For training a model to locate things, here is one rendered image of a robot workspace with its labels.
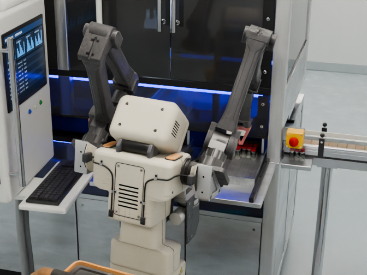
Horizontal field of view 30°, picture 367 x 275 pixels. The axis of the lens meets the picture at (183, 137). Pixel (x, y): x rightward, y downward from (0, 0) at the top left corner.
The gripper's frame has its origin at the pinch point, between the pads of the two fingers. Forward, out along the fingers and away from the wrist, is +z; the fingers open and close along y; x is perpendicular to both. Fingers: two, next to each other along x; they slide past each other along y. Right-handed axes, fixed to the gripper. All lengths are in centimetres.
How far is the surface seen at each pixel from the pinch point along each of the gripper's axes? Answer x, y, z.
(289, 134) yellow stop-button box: -16.7, 25.4, -0.9
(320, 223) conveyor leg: -33, 50, 43
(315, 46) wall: -1, 492, -22
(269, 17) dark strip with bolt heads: -5, 17, -49
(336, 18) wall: -19, 485, -52
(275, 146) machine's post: -11.0, 27.4, 5.3
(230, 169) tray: 5.8, 17.0, 15.1
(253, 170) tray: -3.4, 18.4, 14.8
